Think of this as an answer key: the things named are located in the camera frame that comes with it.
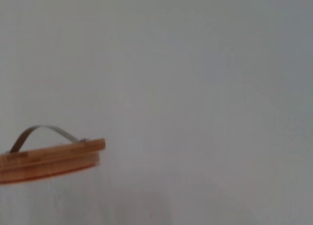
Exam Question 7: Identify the wooden lid with metal handle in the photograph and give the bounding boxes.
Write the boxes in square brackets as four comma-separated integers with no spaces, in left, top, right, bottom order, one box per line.
[0,124,107,185]

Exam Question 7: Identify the glass water dispenser jar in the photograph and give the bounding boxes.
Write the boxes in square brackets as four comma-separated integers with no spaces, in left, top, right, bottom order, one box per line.
[0,161,101,225]

